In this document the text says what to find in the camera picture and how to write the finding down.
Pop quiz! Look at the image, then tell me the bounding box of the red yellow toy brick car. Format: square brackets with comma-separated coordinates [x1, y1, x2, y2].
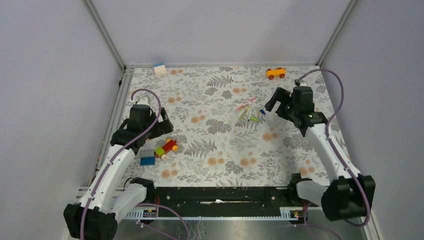
[154, 138, 179, 160]

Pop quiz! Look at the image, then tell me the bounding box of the orange toy car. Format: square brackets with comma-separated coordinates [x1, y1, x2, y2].
[265, 67, 287, 80]

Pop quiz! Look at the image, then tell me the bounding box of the olive yellow marker pen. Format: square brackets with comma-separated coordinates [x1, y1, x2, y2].
[238, 106, 250, 121]

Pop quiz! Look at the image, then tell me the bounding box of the white pen with blue tip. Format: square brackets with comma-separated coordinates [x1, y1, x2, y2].
[247, 107, 252, 122]

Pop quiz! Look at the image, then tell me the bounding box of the blue white toy brick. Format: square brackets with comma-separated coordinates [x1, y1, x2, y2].
[139, 149, 156, 166]

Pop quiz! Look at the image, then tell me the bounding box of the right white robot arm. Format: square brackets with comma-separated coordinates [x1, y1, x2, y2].
[265, 86, 376, 227]

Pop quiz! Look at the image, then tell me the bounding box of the purple cable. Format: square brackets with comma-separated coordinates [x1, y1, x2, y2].
[294, 68, 372, 228]
[79, 88, 163, 240]

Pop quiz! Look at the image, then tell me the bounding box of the white block with blue top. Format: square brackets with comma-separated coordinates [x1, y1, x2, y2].
[153, 62, 167, 76]

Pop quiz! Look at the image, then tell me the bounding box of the floral patterned table mat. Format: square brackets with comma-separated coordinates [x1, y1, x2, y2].
[119, 66, 335, 187]

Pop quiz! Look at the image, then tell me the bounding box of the pink marker pen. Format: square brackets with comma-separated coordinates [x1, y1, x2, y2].
[236, 97, 257, 111]

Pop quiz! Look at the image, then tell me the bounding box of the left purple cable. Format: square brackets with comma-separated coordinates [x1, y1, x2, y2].
[79, 88, 163, 240]

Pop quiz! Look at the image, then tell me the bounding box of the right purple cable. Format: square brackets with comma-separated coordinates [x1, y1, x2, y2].
[294, 68, 372, 228]

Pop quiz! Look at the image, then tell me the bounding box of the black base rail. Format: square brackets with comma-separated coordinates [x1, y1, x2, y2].
[143, 186, 308, 219]

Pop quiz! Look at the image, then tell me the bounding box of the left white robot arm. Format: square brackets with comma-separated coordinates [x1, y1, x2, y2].
[63, 103, 173, 240]

